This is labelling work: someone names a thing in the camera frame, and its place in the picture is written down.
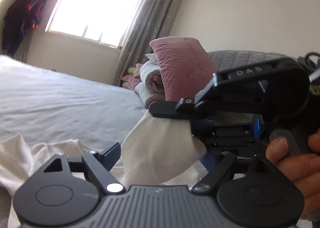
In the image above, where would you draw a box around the grey quilted headboard cover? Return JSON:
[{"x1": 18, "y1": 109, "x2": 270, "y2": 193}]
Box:
[{"x1": 207, "y1": 50, "x2": 298, "y2": 71}]

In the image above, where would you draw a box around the person's right hand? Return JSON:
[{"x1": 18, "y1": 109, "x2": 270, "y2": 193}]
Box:
[{"x1": 266, "y1": 132, "x2": 320, "y2": 219}]

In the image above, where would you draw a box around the white Winnie Pooh sweatshirt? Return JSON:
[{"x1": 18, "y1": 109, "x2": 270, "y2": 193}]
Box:
[{"x1": 1, "y1": 112, "x2": 206, "y2": 227}]

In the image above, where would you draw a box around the dark blue hanging jacket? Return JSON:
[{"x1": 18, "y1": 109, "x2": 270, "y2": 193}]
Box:
[{"x1": 2, "y1": 0, "x2": 47, "y2": 56}]

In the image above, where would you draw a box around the grey curtain right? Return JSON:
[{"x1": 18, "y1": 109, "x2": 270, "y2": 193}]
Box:
[{"x1": 111, "y1": 0, "x2": 182, "y2": 86}]

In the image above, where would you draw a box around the window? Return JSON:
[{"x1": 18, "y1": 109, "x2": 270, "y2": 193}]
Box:
[{"x1": 46, "y1": 0, "x2": 142, "y2": 49}]

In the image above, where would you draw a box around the dusty pink pillow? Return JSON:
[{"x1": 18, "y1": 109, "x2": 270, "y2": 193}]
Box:
[{"x1": 150, "y1": 36, "x2": 218, "y2": 101}]

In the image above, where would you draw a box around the folded grey pink quilt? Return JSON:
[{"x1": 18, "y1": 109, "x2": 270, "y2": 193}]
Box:
[{"x1": 120, "y1": 53, "x2": 165, "y2": 109}]

